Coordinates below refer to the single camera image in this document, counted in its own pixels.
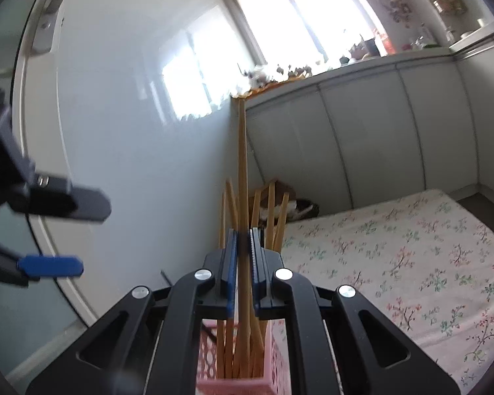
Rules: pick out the floral bed sheet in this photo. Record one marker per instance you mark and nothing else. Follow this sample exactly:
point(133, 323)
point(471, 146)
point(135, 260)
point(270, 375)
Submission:
point(395, 251)

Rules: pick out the white cup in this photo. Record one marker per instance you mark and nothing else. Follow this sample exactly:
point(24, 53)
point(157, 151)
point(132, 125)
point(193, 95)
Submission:
point(481, 22)

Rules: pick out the light wooden chopstick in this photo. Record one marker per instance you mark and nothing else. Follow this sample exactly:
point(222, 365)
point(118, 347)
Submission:
point(242, 164)

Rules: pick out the dark pot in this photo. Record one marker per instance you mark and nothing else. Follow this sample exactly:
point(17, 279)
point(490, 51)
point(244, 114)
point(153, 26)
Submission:
point(366, 49)

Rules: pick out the bunch of wooden chopsticks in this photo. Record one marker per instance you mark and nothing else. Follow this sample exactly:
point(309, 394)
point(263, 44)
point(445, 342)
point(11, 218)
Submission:
point(229, 347)

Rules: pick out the row of small figurines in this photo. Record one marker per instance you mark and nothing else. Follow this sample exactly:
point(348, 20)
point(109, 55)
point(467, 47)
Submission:
point(280, 75)

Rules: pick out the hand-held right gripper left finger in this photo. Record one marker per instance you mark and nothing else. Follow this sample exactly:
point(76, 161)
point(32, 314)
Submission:
point(230, 263)

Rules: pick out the pink plastic basket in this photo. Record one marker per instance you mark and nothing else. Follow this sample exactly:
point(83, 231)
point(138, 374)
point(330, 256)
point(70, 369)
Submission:
point(208, 364)

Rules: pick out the red packet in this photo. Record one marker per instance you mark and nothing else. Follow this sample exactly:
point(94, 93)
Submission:
point(385, 43)

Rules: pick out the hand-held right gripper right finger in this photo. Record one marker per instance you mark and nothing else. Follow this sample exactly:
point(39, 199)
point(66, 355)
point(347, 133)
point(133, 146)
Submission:
point(254, 263)

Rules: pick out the white framed glass door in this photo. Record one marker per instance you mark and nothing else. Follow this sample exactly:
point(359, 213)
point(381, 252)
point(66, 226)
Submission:
point(12, 74)

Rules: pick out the bright window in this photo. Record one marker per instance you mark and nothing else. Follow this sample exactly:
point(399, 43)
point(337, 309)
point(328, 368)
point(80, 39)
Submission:
point(304, 16)

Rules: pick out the dark waste bin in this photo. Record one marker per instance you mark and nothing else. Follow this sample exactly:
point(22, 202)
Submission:
point(306, 209)

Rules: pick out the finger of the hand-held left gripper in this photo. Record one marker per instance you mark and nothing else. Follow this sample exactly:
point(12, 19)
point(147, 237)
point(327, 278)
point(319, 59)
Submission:
point(49, 266)
point(82, 205)

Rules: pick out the clear glass bottle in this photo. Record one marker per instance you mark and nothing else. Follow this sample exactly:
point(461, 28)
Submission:
point(426, 37)

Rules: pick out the white built-in cabinet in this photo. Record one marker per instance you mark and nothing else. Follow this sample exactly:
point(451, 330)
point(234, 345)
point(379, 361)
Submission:
point(354, 131)

